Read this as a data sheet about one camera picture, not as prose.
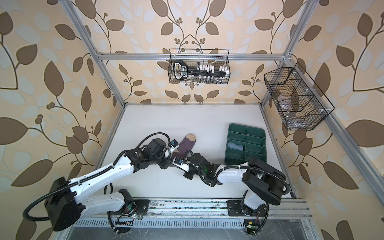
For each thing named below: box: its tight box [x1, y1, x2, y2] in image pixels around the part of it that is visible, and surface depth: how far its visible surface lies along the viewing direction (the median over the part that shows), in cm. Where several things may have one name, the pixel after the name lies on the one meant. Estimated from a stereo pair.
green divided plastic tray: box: [225, 123, 267, 165], surface depth 94 cm
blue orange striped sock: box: [227, 141, 244, 151], surface depth 93 cm
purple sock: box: [171, 133, 197, 159], surface depth 101 cm
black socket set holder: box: [173, 60, 231, 80], surface depth 84 cm
